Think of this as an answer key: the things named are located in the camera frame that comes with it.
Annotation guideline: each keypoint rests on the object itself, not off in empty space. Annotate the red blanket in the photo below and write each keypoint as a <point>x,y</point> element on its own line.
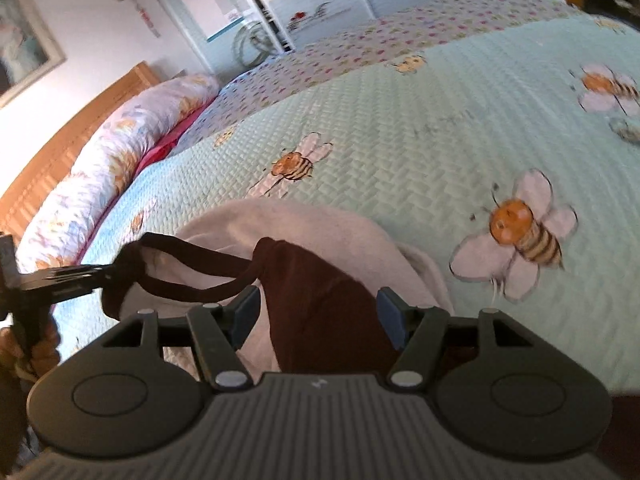
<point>160,147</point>

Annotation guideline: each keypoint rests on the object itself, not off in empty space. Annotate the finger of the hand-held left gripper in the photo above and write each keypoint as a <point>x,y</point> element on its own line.
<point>75,272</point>
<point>65,290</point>

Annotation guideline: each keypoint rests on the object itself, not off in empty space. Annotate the person's left forearm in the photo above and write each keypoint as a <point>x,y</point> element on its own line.
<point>12,420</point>

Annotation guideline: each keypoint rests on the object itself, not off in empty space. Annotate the blue bordered chart poster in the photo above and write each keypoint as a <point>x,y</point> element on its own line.
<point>210,5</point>

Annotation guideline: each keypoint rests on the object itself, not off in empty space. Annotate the grey sweatshirt with brown sleeves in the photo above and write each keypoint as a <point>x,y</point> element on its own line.
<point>325,280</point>

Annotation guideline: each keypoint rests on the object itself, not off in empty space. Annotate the person's left hand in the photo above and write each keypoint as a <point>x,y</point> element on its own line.
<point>47,355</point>

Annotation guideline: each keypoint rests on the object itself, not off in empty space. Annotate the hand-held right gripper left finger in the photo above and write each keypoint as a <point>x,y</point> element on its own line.
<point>247,310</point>

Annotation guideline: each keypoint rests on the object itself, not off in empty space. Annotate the red hanging ornament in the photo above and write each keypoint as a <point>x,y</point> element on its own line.
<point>145,19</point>

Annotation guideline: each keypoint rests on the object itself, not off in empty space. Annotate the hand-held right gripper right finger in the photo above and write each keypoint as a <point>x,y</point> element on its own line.
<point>392,317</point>

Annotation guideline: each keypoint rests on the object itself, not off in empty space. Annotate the floral pillow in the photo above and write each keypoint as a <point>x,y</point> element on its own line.
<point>100,170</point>

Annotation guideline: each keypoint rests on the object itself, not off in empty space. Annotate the framed wall photo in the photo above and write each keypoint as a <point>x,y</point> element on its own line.
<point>25,40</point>

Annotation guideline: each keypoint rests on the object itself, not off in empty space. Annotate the heart print bedsheet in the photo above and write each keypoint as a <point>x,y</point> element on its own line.
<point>375,40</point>

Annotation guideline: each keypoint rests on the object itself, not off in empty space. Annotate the wooden headboard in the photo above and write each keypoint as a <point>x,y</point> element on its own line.
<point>75,135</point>

